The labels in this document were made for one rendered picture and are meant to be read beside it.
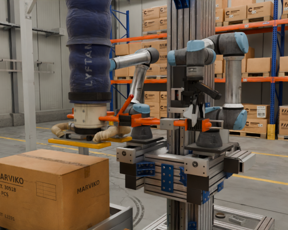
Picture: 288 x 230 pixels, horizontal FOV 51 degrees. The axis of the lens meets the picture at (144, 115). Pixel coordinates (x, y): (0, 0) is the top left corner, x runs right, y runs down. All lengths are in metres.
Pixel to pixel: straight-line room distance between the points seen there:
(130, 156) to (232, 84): 0.76
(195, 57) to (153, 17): 8.75
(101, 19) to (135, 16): 10.60
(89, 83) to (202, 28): 0.89
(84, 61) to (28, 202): 0.85
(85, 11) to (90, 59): 0.23
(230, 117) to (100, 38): 0.81
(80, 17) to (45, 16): 11.40
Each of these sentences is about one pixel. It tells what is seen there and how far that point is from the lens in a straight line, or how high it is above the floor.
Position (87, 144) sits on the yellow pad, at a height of 1.12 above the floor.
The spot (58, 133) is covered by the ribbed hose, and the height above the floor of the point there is 1.15.
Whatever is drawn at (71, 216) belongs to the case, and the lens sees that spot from 1.74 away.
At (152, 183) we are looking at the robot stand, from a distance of 2.04.
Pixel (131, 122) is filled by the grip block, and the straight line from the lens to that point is 1.44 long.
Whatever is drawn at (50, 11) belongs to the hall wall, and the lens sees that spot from 13.17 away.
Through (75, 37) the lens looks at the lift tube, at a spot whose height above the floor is 1.63.
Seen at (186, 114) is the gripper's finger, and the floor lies 1.27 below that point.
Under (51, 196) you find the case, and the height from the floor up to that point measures 0.82.
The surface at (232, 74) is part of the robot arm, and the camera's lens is 1.74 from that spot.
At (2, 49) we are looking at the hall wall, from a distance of 11.71.
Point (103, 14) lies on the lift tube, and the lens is 1.59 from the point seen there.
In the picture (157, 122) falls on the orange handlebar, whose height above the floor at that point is 1.23.
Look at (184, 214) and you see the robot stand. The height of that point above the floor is 0.54.
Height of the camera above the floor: 1.39
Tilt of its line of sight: 5 degrees down
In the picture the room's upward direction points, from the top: straight up
